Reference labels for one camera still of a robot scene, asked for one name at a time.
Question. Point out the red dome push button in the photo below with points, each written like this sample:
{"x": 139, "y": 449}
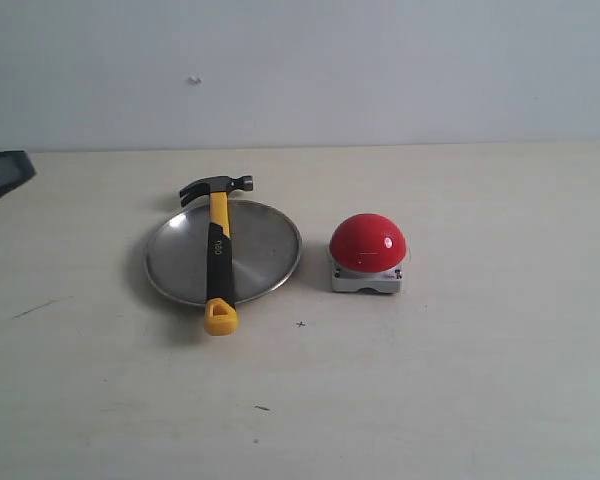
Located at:
{"x": 367, "y": 252}

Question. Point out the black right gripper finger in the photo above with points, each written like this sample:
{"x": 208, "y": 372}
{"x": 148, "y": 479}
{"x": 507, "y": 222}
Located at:
{"x": 16, "y": 168}

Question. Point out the yellow black claw hammer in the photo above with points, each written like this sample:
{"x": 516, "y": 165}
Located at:
{"x": 221, "y": 317}

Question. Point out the small white wall plug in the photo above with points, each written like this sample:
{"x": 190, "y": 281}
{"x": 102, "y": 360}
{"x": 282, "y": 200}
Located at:
{"x": 193, "y": 79}

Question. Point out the round metal plate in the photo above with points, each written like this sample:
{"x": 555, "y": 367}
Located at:
{"x": 266, "y": 245}

